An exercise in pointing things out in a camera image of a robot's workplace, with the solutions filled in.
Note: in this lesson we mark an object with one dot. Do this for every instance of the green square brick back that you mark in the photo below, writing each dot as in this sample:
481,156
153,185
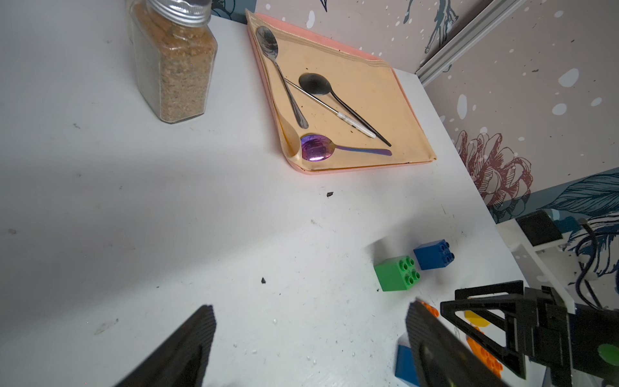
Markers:
397,274

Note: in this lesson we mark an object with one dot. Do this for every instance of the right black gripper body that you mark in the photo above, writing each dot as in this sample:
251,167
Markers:
585,341

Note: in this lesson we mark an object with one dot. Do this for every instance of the beige tray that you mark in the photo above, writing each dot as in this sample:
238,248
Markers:
366,83

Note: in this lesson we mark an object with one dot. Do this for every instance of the black spoon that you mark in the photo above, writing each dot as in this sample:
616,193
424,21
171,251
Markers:
317,84

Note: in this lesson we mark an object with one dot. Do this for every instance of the orange brick centre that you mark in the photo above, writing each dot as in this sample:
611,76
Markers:
484,356

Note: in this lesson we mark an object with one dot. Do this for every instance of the yellow brick right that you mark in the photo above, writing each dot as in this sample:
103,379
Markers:
475,319

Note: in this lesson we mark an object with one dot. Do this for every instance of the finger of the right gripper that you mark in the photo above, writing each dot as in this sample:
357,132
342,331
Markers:
505,306

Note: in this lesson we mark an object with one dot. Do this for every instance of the thin white straw stick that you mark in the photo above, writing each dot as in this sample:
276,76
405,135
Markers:
361,128

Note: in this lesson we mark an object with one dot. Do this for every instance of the glass spice shaker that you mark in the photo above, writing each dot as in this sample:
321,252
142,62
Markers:
174,52

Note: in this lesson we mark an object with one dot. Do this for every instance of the purple spoon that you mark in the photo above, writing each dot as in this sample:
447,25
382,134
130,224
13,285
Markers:
315,148

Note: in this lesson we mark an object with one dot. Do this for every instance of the blue square brick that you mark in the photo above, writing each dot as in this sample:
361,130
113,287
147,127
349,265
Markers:
434,255
405,369

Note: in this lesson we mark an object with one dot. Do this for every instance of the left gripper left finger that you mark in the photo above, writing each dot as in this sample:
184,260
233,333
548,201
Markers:
183,358

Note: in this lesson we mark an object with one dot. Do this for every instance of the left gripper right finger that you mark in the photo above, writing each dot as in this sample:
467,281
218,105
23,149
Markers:
439,358

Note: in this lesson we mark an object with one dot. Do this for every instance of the blue square brick back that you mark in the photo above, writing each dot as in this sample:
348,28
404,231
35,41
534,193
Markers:
434,255

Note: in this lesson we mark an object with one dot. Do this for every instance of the blue square brick centre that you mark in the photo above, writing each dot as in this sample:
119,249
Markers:
405,369

